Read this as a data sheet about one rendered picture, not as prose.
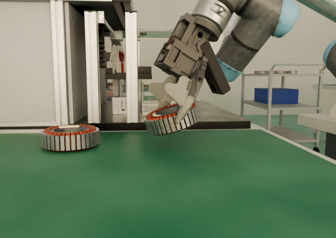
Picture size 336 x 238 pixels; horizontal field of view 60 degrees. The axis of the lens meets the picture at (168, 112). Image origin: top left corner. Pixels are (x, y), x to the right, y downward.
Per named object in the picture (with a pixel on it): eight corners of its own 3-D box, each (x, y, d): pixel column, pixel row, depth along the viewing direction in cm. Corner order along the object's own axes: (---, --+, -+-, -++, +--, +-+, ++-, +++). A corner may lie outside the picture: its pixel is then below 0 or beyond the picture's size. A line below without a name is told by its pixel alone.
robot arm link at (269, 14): (267, 43, 69) (227, 20, 67) (301, 0, 61) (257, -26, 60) (268, 58, 63) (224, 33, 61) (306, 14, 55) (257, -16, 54)
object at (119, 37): (123, 41, 116) (122, 30, 115) (122, 39, 110) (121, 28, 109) (111, 41, 115) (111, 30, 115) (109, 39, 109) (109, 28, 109)
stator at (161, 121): (188, 113, 66) (184, 98, 65) (211, 120, 55) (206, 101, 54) (143, 131, 63) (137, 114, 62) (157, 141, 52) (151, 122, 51)
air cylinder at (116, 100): (129, 111, 100) (129, 95, 99) (128, 114, 92) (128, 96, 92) (114, 111, 99) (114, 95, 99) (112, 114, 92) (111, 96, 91)
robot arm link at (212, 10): (219, 22, 64) (240, 14, 56) (210, 40, 64) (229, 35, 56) (192, 2, 61) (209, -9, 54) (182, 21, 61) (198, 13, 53)
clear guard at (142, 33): (191, 50, 136) (192, 37, 135) (202, 45, 112) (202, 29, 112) (121, 50, 134) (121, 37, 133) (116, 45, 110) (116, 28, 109)
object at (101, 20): (121, 46, 135) (121, 39, 135) (103, 22, 74) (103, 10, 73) (118, 46, 135) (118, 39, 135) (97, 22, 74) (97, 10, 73)
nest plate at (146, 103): (176, 103, 129) (176, 100, 129) (181, 106, 114) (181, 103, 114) (142, 103, 128) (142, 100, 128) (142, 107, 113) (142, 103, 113)
